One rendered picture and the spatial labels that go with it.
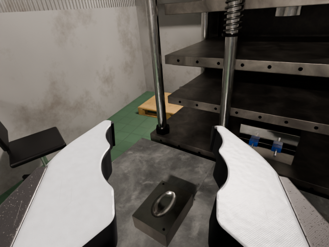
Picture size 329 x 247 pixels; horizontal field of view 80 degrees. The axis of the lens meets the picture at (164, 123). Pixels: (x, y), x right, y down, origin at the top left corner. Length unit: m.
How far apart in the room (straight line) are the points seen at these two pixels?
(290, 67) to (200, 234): 0.76
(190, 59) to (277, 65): 0.42
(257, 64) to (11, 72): 2.20
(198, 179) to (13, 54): 2.13
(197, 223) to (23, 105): 2.17
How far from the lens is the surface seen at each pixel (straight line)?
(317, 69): 1.01
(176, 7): 1.16
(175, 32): 3.81
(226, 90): 1.04
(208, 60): 1.08
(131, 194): 0.97
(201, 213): 0.88
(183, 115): 1.56
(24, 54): 2.57
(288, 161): 1.20
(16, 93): 2.53
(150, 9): 1.13
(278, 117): 1.09
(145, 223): 0.79
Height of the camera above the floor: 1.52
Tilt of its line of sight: 30 degrees down
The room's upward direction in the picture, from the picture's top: 5 degrees counter-clockwise
